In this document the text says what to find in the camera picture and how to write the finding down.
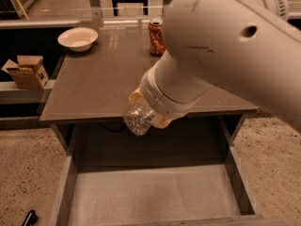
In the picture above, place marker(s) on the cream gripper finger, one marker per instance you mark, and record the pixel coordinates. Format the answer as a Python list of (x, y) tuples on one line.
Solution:
[(137, 97), (160, 121)]

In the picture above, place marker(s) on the clear plastic water bottle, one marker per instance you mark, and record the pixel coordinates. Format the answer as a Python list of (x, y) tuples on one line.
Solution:
[(138, 117)]

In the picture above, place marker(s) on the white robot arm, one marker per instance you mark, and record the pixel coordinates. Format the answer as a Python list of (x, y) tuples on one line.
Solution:
[(246, 47)]

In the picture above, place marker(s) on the grey counter cabinet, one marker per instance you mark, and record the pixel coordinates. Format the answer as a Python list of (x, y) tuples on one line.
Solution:
[(92, 88)]

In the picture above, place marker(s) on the open grey drawer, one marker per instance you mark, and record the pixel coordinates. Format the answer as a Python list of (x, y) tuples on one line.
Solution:
[(100, 186)]

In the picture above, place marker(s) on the red soda can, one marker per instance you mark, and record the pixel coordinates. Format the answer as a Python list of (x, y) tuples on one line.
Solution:
[(157, 46)]

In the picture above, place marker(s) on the white bowl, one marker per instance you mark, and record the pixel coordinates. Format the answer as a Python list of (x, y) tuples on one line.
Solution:
[(78, 39)]

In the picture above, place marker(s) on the open cardboard box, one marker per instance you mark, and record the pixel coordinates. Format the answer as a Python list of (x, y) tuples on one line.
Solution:
[(27, 72)]

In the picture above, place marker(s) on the black object on floor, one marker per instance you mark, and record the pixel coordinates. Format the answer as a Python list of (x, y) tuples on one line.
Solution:
[(31, 218)]

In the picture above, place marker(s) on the wooden broom handle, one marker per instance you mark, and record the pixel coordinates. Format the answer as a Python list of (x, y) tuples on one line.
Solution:
[(20, 6)]

